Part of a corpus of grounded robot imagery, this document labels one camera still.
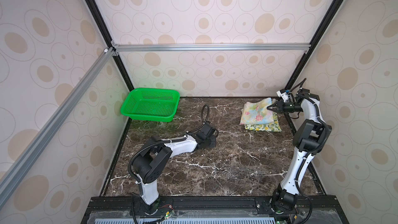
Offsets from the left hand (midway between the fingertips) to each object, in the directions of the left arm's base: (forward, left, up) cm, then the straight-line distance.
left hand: (218, 139), depth 90 cm
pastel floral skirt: (+17, -25, +4) cm, 31 cm away
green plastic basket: (+32, +48, -7) cm, 58 cm away
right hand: (+18, -32, +8) cm, 38 cm away
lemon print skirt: (+11, -36, -4) cm, 38 cm away
